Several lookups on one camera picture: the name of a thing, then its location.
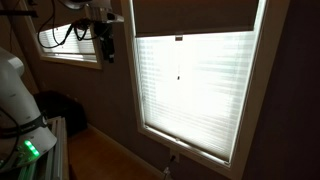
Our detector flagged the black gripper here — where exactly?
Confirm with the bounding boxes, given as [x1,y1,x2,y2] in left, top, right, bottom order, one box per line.
[99,24,115,63]

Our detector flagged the dark roller blind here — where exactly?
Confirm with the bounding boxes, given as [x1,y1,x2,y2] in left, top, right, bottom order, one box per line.
[132,0,259,37]

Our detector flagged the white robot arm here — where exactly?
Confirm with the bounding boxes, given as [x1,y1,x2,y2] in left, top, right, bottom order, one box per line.
[0,48,57,172]

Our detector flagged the dark bag on floor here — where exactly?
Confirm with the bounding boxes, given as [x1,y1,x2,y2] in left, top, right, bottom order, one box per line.
[34,91,87,136]

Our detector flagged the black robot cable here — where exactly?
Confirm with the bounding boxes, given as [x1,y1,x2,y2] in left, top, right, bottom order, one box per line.
[37,0,111,50]

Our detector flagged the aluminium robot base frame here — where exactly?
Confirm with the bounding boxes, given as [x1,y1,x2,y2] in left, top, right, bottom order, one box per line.
[18,117,70,180]

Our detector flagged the white wall outlet with plug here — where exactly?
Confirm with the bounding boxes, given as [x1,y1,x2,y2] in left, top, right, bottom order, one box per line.
[162,150,179,180]

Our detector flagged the white window frame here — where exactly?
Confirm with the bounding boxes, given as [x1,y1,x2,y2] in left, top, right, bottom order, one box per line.
[121,0,291,180]

